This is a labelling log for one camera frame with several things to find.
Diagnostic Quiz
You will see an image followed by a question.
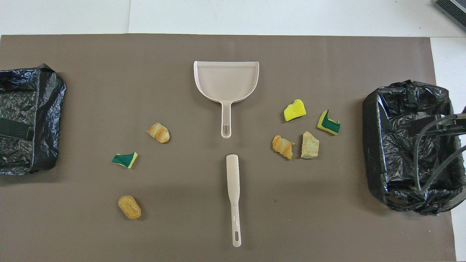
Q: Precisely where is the beige brush with black bristles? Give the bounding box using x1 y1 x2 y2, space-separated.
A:
226 154 242 248

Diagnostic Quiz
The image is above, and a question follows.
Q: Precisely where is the orange striped bread piece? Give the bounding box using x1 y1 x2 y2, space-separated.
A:
272 135 295 160

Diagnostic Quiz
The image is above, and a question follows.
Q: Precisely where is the beige plastic dustpan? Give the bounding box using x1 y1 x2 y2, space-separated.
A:
193 61 260 139

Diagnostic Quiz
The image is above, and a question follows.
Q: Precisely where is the pale striped croissant piece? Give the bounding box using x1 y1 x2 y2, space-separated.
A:
147 122 170 143

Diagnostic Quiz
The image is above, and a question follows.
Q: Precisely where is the beige crumbly sponge chunk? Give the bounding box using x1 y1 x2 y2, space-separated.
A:
301 131 320 159

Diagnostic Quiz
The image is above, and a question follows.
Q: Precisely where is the large green and yellow sponge piece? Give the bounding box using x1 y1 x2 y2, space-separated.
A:
317 109 341 136

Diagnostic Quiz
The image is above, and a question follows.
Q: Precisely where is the small green and yellow sponge piece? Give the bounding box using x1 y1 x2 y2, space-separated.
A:
111 152 138 169

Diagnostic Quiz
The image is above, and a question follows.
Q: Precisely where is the brown oval bread nugget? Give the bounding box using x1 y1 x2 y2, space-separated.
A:
118 195 142 220

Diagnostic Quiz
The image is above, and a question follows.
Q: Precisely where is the bin with black trash bag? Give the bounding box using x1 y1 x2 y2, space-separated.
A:
0 64 67 176
362 80 466 216

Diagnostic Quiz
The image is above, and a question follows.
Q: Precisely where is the brown table mat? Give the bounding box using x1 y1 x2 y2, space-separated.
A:
0 34 456 262

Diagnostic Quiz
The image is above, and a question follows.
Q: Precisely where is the grey ridged device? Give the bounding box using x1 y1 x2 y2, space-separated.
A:
434 0 466 31

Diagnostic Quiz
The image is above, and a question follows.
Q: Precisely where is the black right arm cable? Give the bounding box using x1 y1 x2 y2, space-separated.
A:
414 113 466 211

